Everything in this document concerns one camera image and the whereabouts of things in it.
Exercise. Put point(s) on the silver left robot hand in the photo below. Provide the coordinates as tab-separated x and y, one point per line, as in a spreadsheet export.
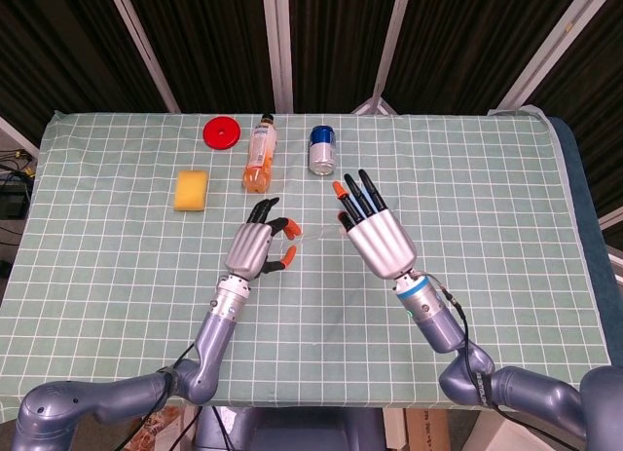
248	249

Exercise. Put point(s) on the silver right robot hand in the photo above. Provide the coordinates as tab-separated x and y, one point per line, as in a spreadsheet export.
384	244

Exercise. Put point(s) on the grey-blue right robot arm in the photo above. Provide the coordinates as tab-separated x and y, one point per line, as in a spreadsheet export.
440	329

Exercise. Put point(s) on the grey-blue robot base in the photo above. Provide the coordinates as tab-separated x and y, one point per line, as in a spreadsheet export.
302	431

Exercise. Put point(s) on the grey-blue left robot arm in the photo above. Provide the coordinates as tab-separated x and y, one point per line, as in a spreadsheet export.
214	334

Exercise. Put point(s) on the green checkered tablecloth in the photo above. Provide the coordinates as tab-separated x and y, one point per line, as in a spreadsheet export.
311	295

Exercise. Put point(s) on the yellow sponge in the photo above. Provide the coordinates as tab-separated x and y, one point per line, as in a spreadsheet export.
191	191

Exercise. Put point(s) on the orange drink bottle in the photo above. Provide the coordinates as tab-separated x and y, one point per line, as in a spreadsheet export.
260	159

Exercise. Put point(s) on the blue and silver can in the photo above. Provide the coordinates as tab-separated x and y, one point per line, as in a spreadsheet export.
322	151

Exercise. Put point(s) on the red plastic disc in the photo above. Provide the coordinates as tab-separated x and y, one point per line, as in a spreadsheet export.
222	133

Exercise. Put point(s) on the white board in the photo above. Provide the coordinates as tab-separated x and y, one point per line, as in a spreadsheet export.
394	429

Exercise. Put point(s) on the brown cardboard box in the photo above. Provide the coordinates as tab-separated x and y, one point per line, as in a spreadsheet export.
428	434

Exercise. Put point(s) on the crumpled orange snack bag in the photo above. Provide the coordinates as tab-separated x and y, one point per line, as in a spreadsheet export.
156	431

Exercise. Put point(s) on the black pleated curtain panel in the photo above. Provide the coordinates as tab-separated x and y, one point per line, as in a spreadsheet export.
477	32
336	42
58	42
209	42
598	81

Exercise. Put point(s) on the white box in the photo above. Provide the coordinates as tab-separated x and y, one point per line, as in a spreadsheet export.
501	439

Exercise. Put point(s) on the black equipment box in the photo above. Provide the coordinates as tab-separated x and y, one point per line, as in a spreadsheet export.
12	202

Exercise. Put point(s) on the aluminium frame post with foot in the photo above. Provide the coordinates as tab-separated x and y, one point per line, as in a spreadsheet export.
392	37

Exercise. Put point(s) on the aluminium frame bar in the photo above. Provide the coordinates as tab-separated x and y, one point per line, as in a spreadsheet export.
613	220
19	137

